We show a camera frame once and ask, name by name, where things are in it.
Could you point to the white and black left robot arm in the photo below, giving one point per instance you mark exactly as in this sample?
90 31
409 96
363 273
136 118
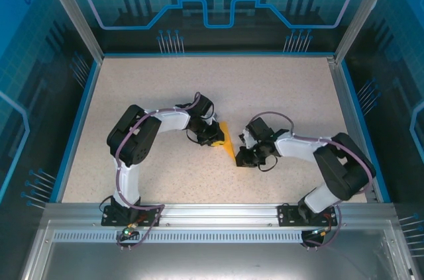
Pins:
127 180

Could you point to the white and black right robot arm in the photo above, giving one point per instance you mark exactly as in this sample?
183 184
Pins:
348 174

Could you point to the slotted metal strip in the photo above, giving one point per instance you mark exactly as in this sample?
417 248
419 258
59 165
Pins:
215 237

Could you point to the aluminium mounting rail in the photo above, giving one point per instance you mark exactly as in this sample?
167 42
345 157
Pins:
218 215

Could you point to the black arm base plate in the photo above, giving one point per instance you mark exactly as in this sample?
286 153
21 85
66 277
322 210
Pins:
285 218
106 219

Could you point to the aluminium side rail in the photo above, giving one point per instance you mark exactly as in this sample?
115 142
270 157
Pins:
348 111

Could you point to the aluminium frame post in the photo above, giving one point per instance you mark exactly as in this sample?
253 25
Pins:
364 12
72 12

